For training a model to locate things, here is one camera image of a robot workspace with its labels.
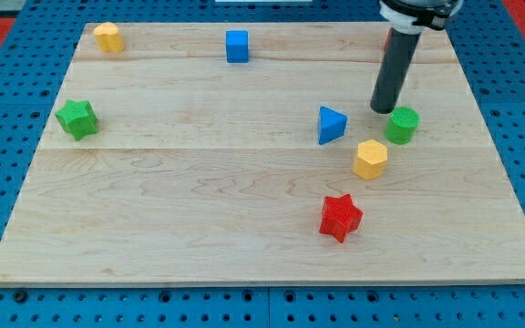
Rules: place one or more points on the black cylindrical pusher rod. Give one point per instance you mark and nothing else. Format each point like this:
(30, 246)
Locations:
(393, 72)

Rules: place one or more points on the robot arm flange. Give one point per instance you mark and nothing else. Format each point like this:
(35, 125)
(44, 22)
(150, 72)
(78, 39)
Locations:
(411, 17)

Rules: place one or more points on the wooden board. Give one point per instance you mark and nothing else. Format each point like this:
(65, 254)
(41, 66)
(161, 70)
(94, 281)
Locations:
(206, 173)

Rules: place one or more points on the red block behind rod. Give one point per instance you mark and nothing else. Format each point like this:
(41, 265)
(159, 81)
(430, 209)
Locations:
(388, 36)

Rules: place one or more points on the yellow heart block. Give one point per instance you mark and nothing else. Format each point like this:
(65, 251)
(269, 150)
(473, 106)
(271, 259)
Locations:
(109, 38)

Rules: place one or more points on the yellow hexagon block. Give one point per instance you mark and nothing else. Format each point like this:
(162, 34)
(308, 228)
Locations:
(370, 159)

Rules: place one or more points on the blue triangle block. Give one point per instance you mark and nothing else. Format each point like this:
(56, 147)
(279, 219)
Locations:
(331, 125)

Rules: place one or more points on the blue cube block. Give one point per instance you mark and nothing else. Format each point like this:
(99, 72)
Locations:
(237, 46)

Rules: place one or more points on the green star block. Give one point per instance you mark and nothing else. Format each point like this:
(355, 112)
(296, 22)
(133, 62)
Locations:
(77, 118)

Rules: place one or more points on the green cylinder block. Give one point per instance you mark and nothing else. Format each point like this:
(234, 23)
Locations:
(401, 125)

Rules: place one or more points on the red star block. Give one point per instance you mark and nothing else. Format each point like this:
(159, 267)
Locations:
(339, 216)

